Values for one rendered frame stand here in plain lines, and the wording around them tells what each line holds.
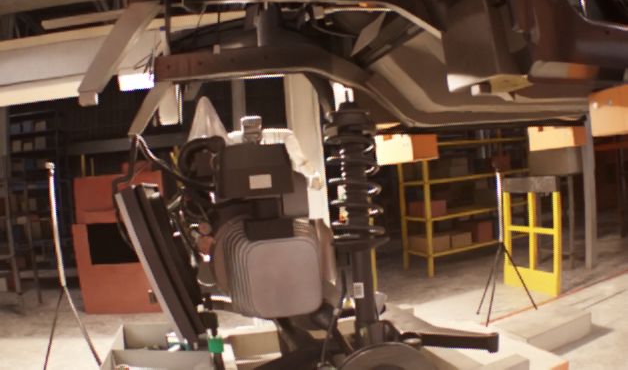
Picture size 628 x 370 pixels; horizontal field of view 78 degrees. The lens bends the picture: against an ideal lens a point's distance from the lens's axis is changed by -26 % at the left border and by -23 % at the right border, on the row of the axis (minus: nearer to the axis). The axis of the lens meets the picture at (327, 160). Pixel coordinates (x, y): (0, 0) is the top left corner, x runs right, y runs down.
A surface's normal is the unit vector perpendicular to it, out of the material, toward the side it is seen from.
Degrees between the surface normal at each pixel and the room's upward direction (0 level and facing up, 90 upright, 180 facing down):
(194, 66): 90
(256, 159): 79
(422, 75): 103
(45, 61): 90
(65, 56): 90
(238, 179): 90
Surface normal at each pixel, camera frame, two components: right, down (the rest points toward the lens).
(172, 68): 0.21, -0.05
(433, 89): 0.15, 0.18
